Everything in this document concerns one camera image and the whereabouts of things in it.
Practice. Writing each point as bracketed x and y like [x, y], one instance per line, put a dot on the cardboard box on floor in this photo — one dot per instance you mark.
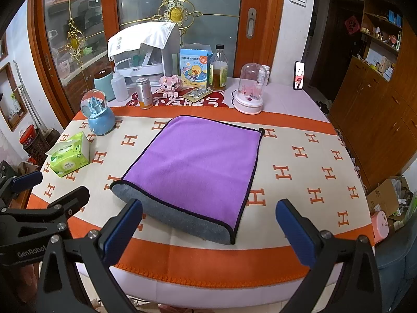
[388, 196]

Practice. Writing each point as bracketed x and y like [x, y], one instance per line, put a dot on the pink round container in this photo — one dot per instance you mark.
[380, 226]

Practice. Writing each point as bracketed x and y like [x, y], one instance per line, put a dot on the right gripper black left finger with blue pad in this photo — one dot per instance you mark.
[61, 288]

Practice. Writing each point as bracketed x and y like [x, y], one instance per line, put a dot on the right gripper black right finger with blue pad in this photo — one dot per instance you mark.
[357, 288]

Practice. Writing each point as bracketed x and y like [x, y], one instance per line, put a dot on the white padded mailer bag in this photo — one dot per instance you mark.
[161, 35]

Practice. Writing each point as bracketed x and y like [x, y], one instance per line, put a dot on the red bucket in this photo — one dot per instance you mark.
[28, 136]

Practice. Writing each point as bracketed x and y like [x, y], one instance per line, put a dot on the pink glass dome ornament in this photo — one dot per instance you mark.
[248, 98]

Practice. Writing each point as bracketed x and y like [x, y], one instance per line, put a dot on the wooden glass sliding door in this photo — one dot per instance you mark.
[72, 41]

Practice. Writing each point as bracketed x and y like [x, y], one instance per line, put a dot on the red white printed mat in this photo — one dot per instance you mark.
[215, 99]

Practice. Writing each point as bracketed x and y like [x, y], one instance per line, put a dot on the silver orange can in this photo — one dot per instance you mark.
[143, 89]

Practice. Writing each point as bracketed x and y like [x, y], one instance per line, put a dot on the gold blister pill pack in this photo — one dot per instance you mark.
[197, 94]

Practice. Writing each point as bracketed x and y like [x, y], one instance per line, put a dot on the white dish rack appliance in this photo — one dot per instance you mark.
[148, 62]

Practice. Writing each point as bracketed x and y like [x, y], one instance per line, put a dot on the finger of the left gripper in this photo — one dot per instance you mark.
[25, 182]
[62, 209]

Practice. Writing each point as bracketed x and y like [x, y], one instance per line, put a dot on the amber liquid glass bottle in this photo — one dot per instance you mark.
[218, 69]

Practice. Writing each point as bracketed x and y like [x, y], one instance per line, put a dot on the pink brick figure toy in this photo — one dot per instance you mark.
[169, 85]

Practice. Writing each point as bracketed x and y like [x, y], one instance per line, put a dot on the blue castle snow globe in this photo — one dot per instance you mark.
[94, 107]

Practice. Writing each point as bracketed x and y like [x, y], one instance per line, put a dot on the white translucent plastic bottle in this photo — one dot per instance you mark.
[120, 90]

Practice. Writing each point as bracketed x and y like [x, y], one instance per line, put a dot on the purple grey microfibre towel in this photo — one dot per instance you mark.
[195, 176]

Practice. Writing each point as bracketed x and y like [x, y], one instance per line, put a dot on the blue duck carton box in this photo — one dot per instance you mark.
[194, 60]

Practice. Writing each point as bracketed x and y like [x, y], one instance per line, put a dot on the green tissue pack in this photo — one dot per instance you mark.
[69, 155]

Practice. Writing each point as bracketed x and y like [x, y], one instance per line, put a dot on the silver door handle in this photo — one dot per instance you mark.
[251, 21]

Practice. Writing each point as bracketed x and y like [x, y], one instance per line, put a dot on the small white pill bottle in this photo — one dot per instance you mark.
[267, 74]

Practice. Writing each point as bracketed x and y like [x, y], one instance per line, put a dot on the brown wooden cabinet shelves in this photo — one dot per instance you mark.
[375, 108]

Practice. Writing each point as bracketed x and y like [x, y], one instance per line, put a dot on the smartphone standing upright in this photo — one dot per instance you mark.
[298, 81]

